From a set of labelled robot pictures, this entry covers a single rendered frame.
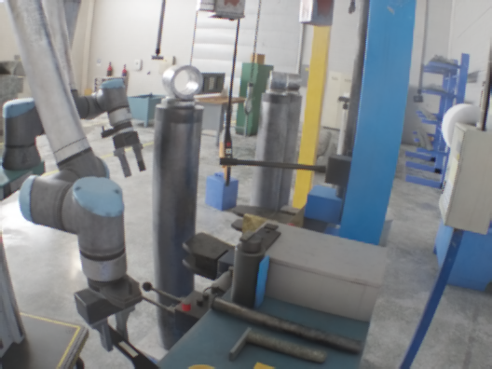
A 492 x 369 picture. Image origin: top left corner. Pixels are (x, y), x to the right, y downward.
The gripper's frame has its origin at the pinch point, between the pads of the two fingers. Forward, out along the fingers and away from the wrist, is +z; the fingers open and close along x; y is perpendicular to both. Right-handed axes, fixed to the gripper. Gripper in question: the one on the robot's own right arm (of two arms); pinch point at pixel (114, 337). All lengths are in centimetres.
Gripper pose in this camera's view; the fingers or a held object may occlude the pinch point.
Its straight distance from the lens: 80.7
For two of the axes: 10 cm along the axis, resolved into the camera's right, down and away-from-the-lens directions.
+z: -1.1, 9.5, 2.9
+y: -8.0, -2.6, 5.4
